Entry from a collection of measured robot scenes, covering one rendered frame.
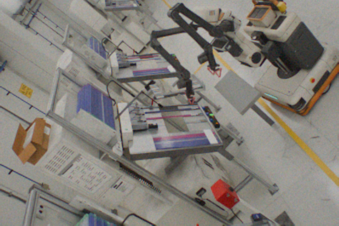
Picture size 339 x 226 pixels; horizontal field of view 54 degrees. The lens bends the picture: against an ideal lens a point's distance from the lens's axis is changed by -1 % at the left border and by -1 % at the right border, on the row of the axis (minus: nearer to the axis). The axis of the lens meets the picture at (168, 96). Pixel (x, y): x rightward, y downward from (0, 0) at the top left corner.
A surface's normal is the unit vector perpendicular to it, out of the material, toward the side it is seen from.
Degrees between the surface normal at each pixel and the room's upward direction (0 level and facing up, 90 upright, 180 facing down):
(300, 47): 90
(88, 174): 92
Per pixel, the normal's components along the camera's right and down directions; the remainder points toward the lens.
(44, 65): 0.21, 0.44
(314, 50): 0.37, 0.26
